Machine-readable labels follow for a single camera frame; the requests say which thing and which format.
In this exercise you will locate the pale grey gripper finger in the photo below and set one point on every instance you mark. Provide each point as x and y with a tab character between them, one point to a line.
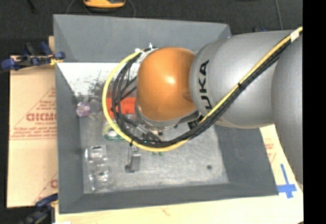
136	162
128	168

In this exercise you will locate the clear plastic container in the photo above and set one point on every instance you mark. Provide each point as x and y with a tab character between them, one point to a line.
98	167

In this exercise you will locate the red box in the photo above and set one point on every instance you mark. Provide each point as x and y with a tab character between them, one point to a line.
127	106

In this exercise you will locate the grey metal bin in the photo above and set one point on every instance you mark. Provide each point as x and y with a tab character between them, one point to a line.
178	167

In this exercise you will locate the purple and clear toy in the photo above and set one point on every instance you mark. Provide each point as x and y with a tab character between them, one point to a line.
83	110

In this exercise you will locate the brown cardboard board, red print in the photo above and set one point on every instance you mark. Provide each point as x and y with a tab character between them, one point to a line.
30	156

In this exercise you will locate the black cylinder on white bracket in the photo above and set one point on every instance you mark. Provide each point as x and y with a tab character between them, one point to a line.
194	123

